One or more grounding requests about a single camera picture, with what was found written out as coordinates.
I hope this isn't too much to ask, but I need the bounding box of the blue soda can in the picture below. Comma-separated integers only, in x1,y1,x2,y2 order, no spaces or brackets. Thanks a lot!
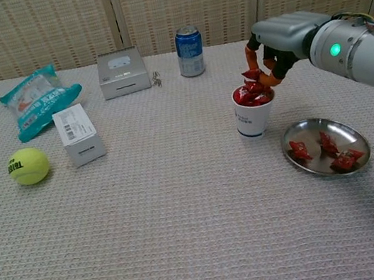
172,25,208,79

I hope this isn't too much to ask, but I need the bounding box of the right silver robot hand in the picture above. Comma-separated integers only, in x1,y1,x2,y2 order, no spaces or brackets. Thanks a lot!
240,6,341,90

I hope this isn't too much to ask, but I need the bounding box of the teal snack bag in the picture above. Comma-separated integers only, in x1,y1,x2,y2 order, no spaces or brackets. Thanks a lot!
0,59,90,147

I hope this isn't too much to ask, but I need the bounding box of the beige waffle-weave tablecloth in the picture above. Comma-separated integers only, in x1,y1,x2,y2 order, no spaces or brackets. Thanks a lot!
0,16,374,280

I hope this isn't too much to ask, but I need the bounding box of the silver metal bowl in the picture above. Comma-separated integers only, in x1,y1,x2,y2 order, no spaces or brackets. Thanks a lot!
279,109,374,185

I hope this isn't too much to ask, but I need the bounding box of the yellow tennis ball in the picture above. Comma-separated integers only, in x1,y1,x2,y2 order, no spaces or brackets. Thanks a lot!
4,144,53,189

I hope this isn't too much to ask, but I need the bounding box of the silver grey flat box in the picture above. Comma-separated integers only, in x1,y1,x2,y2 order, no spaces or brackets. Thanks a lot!
93,45,153,101

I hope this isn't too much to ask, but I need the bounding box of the small white barcode box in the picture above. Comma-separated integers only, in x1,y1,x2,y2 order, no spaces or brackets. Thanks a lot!
50,99,109,170

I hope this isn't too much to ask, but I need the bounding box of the white paper cup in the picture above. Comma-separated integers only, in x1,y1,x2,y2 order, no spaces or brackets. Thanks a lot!
228,78,282,142

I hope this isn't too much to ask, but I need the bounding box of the red candy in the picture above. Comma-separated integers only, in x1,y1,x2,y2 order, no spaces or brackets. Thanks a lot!
250,93,275,107
240,67,264,82
287,137,314,165
317,128,341,158
231,86,252,108
329,145,368,174
243,76,272,97

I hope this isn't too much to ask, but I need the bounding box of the small pile of paper clips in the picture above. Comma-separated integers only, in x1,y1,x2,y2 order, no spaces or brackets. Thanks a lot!
149,70,164,89

